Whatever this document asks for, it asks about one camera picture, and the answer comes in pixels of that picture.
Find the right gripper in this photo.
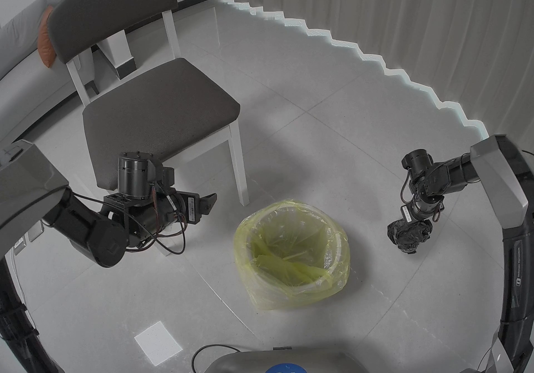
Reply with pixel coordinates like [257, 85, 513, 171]
[400, 194, 444, 225]

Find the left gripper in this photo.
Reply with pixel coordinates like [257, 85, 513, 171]
[139, 191, 218, 239]

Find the black plastic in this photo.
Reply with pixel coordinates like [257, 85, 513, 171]
[387, 219, 433, 255]

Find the yellow plastic bag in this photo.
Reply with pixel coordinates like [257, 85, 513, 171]
[234, 198, 350, 311]

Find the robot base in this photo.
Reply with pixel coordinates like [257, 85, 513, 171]
[206, 346, 370, 373]

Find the white trash bin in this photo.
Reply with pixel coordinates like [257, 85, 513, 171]
[246, 206, 349, 309]

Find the grey sofa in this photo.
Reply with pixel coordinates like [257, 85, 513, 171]
[0, 0, 103, 144]

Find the grey padded white chair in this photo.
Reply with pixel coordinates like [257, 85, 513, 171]
[48, 0, 251, 257]

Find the orange cushion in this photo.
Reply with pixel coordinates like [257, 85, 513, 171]
[38, 5, 58, 68]

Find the grey cushion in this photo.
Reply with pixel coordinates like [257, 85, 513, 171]
[0, 0, 63, 80]

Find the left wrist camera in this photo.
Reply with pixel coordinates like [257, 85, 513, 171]
[160, 165, 177, 193]

